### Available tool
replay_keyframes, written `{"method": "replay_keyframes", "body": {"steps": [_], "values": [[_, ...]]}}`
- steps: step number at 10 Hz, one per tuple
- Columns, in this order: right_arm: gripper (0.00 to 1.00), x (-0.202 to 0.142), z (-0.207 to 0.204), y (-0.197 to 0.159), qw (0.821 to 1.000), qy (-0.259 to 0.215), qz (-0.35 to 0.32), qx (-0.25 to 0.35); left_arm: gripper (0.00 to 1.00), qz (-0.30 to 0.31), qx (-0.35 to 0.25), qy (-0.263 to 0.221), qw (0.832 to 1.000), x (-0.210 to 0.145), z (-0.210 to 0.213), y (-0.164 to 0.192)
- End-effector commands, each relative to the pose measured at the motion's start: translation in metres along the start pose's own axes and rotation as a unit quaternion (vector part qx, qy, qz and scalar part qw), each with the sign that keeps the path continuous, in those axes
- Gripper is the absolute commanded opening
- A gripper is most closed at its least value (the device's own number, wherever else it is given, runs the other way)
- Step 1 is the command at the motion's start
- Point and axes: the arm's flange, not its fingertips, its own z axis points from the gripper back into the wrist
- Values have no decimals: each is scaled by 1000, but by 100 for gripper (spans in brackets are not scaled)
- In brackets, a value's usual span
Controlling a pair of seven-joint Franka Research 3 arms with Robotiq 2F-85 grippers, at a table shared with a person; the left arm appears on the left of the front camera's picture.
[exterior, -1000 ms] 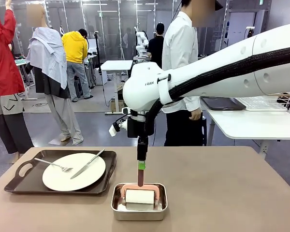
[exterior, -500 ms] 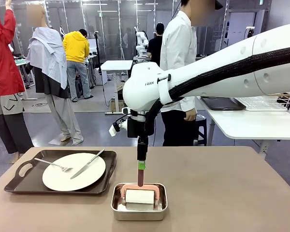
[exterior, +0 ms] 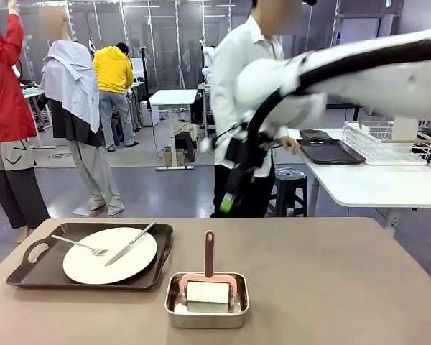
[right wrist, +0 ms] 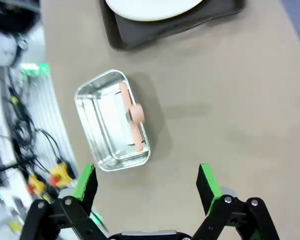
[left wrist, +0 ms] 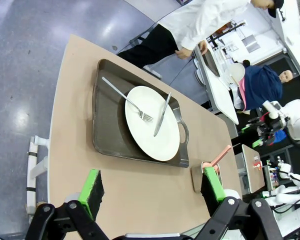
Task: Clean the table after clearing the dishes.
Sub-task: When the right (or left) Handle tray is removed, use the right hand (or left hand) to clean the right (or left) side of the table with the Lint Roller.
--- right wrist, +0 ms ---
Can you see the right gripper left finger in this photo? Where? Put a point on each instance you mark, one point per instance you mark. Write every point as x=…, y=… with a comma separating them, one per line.
x=86, y=185

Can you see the white round plate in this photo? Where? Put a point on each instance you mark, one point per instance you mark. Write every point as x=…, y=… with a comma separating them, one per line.
x=152, y=10

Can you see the yellow red stop button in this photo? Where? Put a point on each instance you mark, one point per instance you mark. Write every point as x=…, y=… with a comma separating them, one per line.
x=60, y=172
x=36, y=185

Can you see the dark brown serving tray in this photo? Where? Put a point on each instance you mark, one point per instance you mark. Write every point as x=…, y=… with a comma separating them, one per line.
x=165, y=32

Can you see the rectangular steel container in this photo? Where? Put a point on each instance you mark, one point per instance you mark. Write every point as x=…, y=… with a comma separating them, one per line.
x=90, y=112

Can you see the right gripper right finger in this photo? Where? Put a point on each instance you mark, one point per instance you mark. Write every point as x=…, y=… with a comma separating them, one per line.
x=210, y=185

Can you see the pink lint roller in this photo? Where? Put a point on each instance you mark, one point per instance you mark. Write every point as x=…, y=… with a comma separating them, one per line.
x=136, y=112

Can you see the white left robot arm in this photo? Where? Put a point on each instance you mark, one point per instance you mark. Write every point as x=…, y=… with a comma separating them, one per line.
x=5, y=50

